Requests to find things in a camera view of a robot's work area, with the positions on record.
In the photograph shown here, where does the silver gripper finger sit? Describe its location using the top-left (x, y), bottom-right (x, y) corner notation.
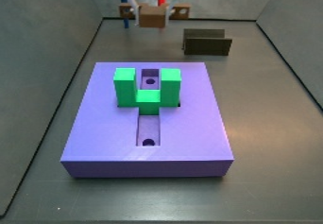
top-left (129, 0), bottom-right (140, 26)
top-left (165, 2), bottom-right (173, 21)

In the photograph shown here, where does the brown T-shaped block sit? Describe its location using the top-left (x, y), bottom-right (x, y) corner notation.
top-left (118, 3), bottom-right (190, 28)

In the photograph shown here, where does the blue round peg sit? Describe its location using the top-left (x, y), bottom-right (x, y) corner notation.
top-left (119, 0), bottom-right (127, 28)

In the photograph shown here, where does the green U-shaped block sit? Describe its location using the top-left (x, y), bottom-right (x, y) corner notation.
top-left (113, 68), bottom-right (181, 115)

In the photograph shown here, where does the purple base block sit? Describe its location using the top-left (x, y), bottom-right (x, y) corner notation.
top-left (59, 62), bottom-right (233, 178)

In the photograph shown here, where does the black angle bracket fixture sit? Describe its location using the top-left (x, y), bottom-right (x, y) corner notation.
top-left (181, 28), bottom-right (232, 56)

